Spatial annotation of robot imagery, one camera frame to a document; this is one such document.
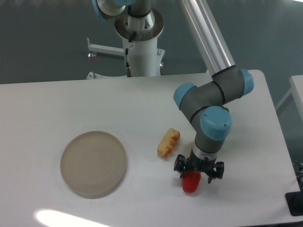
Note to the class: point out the green bell pepper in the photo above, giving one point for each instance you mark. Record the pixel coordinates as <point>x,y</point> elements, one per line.
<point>225,109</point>

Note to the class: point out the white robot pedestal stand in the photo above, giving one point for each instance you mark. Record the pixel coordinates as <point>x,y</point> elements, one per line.
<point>142,56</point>

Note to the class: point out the beige round plate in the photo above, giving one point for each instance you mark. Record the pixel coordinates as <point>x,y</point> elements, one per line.
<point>93,164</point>

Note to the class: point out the black box at edge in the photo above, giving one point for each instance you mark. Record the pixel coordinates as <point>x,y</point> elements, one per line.
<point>295,203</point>

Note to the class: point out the red bell pepper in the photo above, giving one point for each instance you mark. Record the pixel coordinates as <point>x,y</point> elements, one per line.
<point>190,181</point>

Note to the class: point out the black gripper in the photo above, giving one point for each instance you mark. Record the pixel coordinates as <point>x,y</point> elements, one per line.
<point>200,161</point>

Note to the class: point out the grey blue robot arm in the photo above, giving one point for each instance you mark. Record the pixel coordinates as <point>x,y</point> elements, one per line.
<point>200,105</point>

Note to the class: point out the orange corn cob toy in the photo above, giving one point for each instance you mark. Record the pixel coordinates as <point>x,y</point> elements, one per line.
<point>168,142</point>

